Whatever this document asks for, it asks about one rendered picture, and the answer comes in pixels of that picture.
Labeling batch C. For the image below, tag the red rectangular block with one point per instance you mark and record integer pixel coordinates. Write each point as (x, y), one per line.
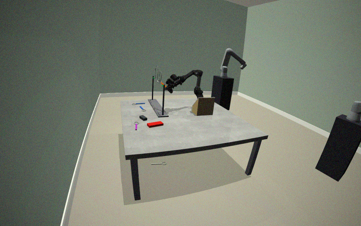
(155, 124)

